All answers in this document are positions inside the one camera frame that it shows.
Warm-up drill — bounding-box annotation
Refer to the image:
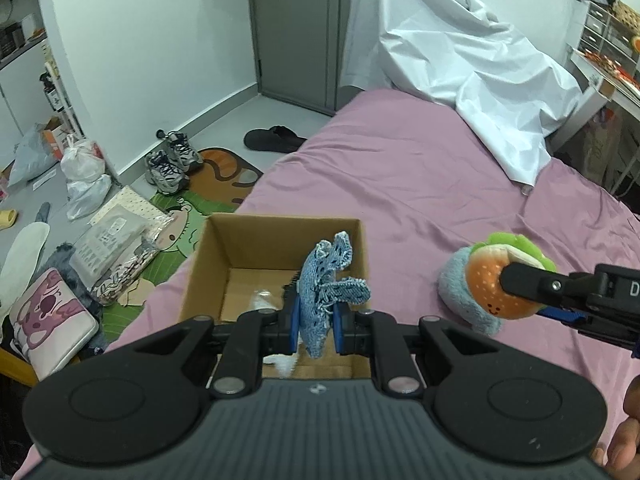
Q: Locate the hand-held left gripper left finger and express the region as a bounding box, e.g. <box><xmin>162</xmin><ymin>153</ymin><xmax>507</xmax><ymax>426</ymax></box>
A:
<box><xmin>134</xmin><ymin>295</ymin><xmax>303</xmax><ymax>396</ymax></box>

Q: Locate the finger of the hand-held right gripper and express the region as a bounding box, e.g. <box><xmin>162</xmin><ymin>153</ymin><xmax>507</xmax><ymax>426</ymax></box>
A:
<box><xmin>500</xmin><ymin>261</ymin><xmax>598</xmax><ymax>309</ymax></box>
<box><xmin>536</xmin><ymin>307</ymin><xmax>590</xmax><ymax>327</ymax></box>

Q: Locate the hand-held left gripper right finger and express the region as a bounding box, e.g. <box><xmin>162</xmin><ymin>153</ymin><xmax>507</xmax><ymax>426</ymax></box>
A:
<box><xmin>333</xmin><ymin>302</ymin><xmax>502</xmax><ymax>398</ymax></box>

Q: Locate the blue knitted cloth toy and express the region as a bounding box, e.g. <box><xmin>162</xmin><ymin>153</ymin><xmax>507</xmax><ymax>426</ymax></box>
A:
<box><xmin>294</xmin><ymin>231</ymin><xmax>374</xmax><ymax>360</ymax></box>

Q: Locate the clear plastic bag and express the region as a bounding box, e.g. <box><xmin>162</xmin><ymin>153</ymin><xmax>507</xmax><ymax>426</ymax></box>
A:
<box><xmin>248</xmin><ymin>287</ymin><xmax>275</xmax><ymax>312</ymax></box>

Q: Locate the white packet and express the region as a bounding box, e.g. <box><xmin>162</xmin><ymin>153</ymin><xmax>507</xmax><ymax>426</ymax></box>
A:
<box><xmin>262</xmin><ymin>352</ymin><xmax>302</xmax><ymax>379</ymax></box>

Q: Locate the burger plush toy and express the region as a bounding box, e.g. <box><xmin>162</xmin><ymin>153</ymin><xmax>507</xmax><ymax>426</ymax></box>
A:
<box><xmin>463</xmin><ymin>231</ymin><xmax>559</xmax><ymax>321</ymax></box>

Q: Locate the brown cardboard box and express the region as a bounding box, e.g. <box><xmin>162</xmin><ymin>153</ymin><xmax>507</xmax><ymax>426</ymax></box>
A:
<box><xmin>177</xmin><ymin>212</ymin><xmax>374</xmax><ymax>382</ymax></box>

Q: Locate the person's right hand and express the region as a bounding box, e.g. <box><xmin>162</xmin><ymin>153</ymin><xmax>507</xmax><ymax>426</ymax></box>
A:
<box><xmin>591</xmin><ymin>375</ymin><xmax>640</xmax><ymax>480</ymax></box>

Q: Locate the beige tote bag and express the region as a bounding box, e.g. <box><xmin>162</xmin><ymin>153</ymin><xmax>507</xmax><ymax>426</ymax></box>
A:
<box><xmin>579</xmin><ymin>107</ymin><xmax>624</xmax><ymax>187</ymax></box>

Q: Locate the patterned cloth in clear bag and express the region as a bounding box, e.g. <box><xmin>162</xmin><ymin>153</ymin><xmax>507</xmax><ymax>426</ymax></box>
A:
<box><xmin>92</xmin><ymin>210</ymin><xmax>189</xmax><ymax>307</ymax></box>

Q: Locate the cartoon floor mat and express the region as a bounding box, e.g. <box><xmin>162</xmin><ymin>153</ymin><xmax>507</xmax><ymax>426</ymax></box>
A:
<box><xmin>102</xmin><ymin>147</ymin><xmax>264</xmax><ymax>362</ymax></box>

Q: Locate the pink bedsheet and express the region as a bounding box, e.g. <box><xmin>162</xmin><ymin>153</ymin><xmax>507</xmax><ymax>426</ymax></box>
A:
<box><xmin>22</xmin><ymin>87</ymin><xmax>640</xmax><ymax>472</ymax></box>

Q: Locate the black slipper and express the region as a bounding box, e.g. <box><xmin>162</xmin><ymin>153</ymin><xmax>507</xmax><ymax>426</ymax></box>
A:
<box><xmin>243</xmin><ymin>124</ymin><xmax>309</xmax><ymax>154</ymax></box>

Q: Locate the grey sneaker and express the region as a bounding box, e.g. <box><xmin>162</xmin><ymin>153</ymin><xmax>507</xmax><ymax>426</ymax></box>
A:
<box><xmin>158</xmin><ymin>130</ymin><xmax>204</xmax><ymax>174</ymax></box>
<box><xmin>144</xmin><ymin>149</ymin><xmax>189</xmax><ymax>196</ymax></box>

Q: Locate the grey printed package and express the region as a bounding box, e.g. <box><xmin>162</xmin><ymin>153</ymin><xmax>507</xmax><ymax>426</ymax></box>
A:
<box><xmin>69</xmin><ymin>214</ymin><xmax>151</xmax><ymax>292</ymax></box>

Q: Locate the cream dotted package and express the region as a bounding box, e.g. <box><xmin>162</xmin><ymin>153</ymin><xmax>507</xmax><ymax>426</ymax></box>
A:
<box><xmin>89</xmin><ymin>185</ymin><xmax>171</xmax><ymax>231</ymax></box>

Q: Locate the white desk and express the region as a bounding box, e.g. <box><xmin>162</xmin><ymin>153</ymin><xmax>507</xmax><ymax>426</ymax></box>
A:
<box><xmin>550</xmin><ymin>42</ymin><xmax>640</xmax><ymax>202</ymax></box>

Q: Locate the white cover sheet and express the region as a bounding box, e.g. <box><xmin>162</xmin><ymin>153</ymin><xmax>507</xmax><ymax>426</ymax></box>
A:
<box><xmin>339</xmin><ymin>0</ymin><xmax>586</xmax><ymax>197</ymax></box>

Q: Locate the white plastic bag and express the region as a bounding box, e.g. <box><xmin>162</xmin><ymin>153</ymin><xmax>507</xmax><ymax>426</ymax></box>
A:
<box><xmin>60</xmin><ymin>135</ymin><xmax>107</xmax><ymax>184</ymax></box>
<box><xmin>65</xmin><ymin>173</ymin><xmax>114</xmax><ymax>221</ymax></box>

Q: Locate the pink cartoon cushion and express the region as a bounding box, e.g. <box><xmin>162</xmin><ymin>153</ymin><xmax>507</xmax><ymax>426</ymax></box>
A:
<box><xmin>9</xmin><ymin>267</ymin><xmax>100</xmax><ymax>382</ymax></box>

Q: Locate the grey drawer organizer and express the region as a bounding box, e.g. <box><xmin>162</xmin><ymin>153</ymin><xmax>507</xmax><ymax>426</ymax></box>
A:
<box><xmin>579</xmin><ymin>0</ymin><xmax>640</xmax><ymax>67</ymax></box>

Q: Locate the white insole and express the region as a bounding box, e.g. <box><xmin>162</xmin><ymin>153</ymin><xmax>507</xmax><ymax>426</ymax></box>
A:
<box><xmin>0</xmin><ymin>219</ymin><xmax>51</xmax><ymax>312</ymax></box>

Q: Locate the yellow-edged table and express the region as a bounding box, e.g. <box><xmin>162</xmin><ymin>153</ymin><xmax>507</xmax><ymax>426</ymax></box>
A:
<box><xmin>0</xmin><ymin>347</ymin><xmax>39</xmax><ymax>389</ymax></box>

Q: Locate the wicker basket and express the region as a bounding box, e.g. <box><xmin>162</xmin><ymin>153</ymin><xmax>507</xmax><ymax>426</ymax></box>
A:
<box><xmin>612</xmin><ymin>0</ymin><xmax>640</xmax><ymax>27</ymax></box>

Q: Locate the grey door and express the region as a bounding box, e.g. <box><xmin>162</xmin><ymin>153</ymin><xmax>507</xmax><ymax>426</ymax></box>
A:
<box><xmin>247</xmin><ymin>0</ymin><xmax>352</xmax><ymax>117</ymax></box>

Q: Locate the orange and white carton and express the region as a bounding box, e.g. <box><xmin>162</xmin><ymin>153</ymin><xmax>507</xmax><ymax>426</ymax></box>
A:
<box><xmin>42</xmin><ymin>117</ymin><xmax>69</xmax><ymax>162</ymax></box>

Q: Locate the grey plastic mailer bag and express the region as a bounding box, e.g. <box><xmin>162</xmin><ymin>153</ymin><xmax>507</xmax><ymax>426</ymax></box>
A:
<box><xmin>7</xmin><ymin>122</ymin><xmax>59</xmax><ymax>189</ymax></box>

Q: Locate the black spray bottle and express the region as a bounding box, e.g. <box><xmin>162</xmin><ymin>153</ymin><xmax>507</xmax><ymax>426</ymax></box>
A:
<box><xmin>39</xmin><ymin>72</ymin><xmax>64</xmax><ymax>112</ymax></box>

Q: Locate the white kitchen cabinet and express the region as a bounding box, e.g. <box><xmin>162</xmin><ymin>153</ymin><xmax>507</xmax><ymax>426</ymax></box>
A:
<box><xmin>0</xmin><ymin>0</ymin><xmax>77</xmax><ymax>137</ymax></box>

